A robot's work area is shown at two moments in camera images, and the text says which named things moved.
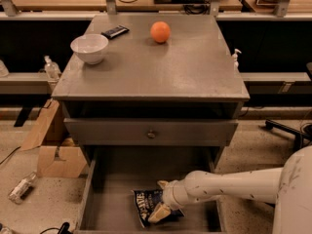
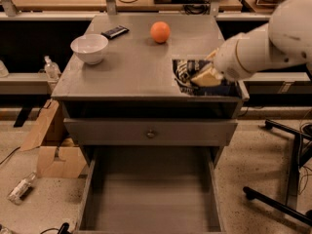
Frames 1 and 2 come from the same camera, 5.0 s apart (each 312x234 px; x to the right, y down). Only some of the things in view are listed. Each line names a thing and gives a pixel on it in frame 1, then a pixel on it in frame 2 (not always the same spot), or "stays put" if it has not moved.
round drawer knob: (151, 134) stays put
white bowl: (90, 48) stays put
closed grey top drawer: (147, 132) stays put
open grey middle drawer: (107, 203) stays put
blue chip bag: (146, 201) to (182, 72)
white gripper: (169, 195) to (226, 60)
